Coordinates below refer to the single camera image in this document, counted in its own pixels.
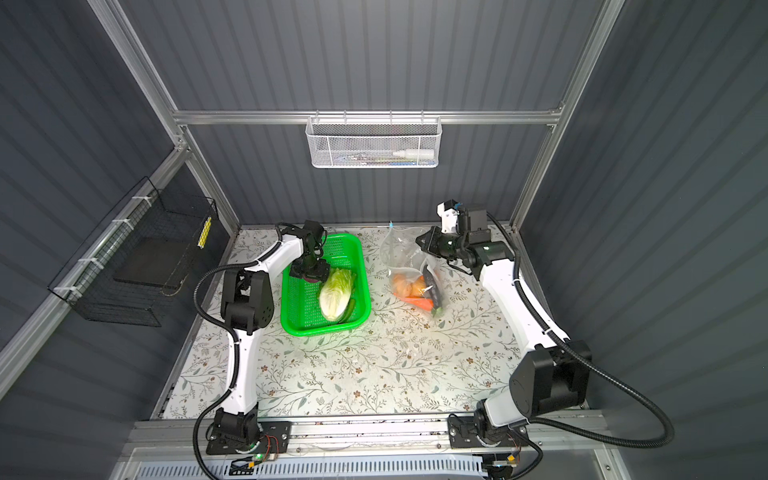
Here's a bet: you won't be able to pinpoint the napa cabbage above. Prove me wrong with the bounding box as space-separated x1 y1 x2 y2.
318 268 356 322

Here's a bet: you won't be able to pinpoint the clear zip top bag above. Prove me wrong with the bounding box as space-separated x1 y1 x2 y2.
379 223 448 318

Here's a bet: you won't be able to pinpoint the orange carrot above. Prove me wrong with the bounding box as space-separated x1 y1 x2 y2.
404 297 434 311

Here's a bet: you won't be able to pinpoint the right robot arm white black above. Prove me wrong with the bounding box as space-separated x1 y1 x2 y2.
416 200 589 445

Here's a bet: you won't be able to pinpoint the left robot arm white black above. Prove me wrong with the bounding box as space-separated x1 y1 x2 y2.
220 220 330 416

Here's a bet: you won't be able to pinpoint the white marker in basket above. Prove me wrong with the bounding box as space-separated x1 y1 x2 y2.
392 149 435 162

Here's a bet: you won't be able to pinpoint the black pad in basket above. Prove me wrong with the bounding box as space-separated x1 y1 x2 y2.
113 237 196 291

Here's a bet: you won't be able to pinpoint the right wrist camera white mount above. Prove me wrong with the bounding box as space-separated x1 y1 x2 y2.
437 200 461 235

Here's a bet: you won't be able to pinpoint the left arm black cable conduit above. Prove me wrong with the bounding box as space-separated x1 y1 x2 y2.
191 224 307 480

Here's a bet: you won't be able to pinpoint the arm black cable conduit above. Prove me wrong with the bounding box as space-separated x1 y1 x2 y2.
191 224 307 480
485 211 676 450

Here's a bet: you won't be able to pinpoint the white wire wall basket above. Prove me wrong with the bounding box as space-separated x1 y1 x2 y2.
305 113 443 169

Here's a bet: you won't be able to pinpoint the black wire wall basket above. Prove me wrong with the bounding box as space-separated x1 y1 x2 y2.
48 178 218 328

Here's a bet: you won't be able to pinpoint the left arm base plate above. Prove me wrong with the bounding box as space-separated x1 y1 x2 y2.
205 421 293 455

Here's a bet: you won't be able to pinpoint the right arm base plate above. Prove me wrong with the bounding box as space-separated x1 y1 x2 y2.
446 411 529 450

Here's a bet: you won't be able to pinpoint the white vented cable duct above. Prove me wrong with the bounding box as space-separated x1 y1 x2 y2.
128 454 488 480

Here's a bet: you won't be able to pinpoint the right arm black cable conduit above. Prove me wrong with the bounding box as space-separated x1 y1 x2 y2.
485 211 676 450

